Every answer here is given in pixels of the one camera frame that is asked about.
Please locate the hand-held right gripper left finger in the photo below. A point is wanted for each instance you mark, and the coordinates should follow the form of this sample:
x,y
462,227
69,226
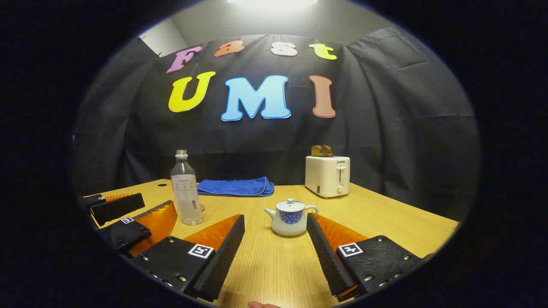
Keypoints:
x,y
222,256

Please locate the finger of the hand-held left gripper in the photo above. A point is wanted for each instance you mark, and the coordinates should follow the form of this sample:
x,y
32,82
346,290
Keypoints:
x,y
124,233
117,208

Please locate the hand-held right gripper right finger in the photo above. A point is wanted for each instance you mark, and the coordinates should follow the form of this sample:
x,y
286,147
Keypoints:
x,y
327,256

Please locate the white blue teacup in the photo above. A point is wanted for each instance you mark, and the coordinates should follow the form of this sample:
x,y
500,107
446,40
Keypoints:
x,y
290,222

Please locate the clear plastic water bottle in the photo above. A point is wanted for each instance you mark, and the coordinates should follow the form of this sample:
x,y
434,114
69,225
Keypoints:
x,y
186,196

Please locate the blue folded towel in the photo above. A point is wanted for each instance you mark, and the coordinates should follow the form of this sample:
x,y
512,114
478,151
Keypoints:
x,y
235,187

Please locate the white toaster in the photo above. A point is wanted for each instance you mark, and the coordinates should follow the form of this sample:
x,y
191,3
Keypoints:
x,y
325,177

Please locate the brown toast slice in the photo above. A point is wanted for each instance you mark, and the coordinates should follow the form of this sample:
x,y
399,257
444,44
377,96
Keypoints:
x,y
327,151
316,151

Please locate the black backdrop cloth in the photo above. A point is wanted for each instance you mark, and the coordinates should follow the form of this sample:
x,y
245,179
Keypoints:
x,y
385,128

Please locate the ceiling light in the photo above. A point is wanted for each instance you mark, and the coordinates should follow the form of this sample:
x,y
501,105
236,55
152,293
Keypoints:
x,y
272,3

